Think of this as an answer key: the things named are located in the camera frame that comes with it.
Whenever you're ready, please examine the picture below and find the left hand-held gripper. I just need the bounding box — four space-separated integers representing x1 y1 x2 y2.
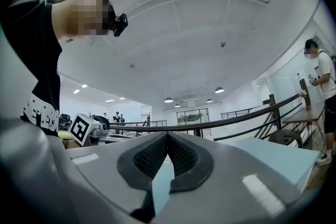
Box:
69 112 110 147

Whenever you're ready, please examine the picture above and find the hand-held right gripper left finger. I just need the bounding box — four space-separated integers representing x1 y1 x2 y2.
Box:
67 131 169 218

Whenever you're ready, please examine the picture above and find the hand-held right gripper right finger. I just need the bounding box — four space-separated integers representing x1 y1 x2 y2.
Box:
154 131 302 224

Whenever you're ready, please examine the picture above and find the person's left forearm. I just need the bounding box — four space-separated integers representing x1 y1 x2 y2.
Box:
62 138 78 150

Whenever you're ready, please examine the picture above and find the light blue table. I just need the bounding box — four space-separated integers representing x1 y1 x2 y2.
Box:
151 137 320 216

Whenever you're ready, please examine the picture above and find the dark wicker chair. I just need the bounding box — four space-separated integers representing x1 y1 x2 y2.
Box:
267 130 304 149

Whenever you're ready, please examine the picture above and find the black metal railing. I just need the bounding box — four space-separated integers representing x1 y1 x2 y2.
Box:
109 93 302 142

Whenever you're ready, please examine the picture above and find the person's black printed shirt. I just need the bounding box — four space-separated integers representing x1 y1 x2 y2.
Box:
0 0 62 137

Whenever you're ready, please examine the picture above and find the brown wooden table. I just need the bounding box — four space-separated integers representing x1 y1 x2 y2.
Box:
282 102 326 150

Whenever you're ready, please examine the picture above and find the dark tall vase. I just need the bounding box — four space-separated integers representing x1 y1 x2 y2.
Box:
299 78 312 108

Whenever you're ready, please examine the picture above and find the person's head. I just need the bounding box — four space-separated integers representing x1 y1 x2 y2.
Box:
56 0 116 41

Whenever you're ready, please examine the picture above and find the black head camera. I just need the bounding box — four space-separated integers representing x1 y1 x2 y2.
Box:
112 13 129 37

